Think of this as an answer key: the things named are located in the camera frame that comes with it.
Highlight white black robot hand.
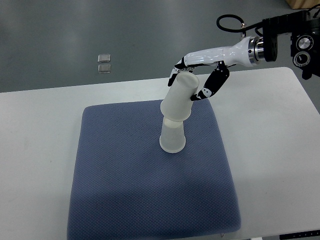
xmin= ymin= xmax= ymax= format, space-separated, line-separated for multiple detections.
xmin=168 ymin=36 xmax=264 ymax=102

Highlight white paper cup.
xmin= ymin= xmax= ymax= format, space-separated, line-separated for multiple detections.
xmin=160 ymin=71 xmax=200 ymax=122
xmin=159 ymin=117 xmax=186 ymax=154

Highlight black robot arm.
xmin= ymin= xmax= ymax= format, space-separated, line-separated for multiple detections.
xmin=262 ymin=10 xmax=320 ymax=80

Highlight wooden box corner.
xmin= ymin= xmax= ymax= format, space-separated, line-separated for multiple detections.
xmin=285 ymin=0 xmax=320 ymax=10

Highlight white paper cup on mat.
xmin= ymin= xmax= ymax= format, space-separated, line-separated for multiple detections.
xmin=159 ymin=117 xmax=186 ymax=154

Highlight upper metal floor plate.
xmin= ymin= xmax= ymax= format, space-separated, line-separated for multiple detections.
xmin=97 ymin=54 xmax=111 ymax=63

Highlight blue fabric mat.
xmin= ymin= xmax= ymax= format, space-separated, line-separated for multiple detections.
xmin=67 ymin=99 xmax=241 ymax=240

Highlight black table control panel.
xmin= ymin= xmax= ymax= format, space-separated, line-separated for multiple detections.
xmin=279 ymin=230 xmax=320 ymax=240

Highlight black cable loop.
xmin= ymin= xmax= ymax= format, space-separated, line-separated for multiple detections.
xmin=216 ymin=14 xmax=265 ymax=38

